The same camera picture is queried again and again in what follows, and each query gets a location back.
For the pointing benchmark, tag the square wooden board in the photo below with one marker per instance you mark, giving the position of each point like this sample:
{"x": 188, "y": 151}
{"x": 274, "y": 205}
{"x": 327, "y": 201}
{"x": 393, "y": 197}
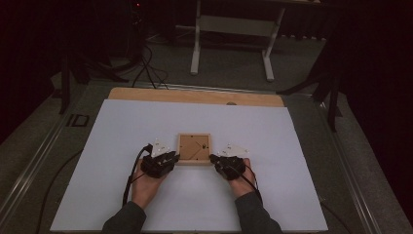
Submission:
{"x": 194, "y": 148}

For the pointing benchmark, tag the metal floor rail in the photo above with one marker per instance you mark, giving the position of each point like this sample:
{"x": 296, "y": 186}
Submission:
{"x": 30, "y": 172}
{"x": 350, "y": 175}

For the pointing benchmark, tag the person's left hand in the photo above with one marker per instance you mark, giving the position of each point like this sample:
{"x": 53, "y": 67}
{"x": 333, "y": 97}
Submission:
{"x": 146, "y": 190}

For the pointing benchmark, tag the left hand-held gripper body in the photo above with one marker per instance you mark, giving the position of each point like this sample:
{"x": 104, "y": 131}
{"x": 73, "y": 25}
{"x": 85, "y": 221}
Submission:
{"x": 157, "y": 167}

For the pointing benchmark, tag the dark equipment rack red light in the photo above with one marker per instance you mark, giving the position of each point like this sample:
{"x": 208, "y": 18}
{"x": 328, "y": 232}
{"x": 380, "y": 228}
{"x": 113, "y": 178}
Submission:
{"x": 136, "y": 29}

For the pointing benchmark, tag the black floor socket plate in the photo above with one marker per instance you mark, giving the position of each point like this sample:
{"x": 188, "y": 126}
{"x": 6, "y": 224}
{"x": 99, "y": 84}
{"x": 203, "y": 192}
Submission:
{"x": 78, "y": 120}

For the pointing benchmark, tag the person's right hand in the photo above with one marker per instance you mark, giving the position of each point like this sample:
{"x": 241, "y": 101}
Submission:
{"x": 242, "y": 185}

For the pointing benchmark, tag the large white sheet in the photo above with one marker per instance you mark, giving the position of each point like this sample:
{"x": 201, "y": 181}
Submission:
{"x": 195, "y": 117}

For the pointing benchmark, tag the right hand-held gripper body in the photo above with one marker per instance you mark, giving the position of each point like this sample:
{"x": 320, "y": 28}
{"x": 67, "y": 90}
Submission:
{"x": 232, "y": 167}

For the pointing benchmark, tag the white metal stand frame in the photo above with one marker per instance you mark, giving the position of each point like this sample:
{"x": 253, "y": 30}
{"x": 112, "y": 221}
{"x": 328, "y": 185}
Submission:
{"x": 233, "y": 26}

